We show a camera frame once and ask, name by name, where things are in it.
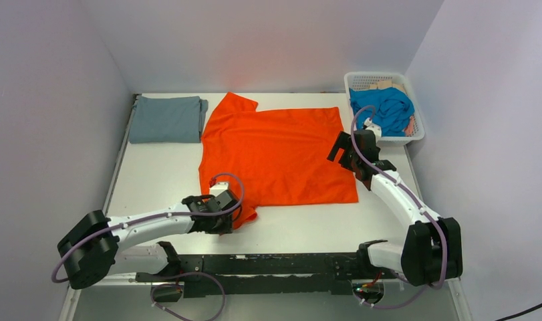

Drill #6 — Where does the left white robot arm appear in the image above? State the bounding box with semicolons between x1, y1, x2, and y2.
51;188;244;290

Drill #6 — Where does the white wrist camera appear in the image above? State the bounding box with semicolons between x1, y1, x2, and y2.
209;177;230;197
363;118;382;142

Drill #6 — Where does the orange t shirt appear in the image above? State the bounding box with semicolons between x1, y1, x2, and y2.
198;92;358;229

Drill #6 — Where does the folded grey-blue t shirt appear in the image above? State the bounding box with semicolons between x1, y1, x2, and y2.
128;96;209;144

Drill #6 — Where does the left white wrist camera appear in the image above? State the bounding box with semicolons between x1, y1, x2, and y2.
209;177;230;197

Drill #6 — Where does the white plastic basket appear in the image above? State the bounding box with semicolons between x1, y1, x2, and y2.
344;72;424;146

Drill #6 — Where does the aluminium table frame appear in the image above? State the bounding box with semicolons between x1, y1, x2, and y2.
59;93;472;320

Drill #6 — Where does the blue t shirt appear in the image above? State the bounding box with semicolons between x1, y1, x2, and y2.
349;88;415;137

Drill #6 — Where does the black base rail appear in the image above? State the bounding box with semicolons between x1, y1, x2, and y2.
135;252;400;304

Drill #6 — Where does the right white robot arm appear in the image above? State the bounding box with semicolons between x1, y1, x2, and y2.
327;129;463;286

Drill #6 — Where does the black cable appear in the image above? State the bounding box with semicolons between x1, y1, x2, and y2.
492;296;542;321

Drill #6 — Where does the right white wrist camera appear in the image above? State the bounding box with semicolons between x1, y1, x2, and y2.
363;118;382;142

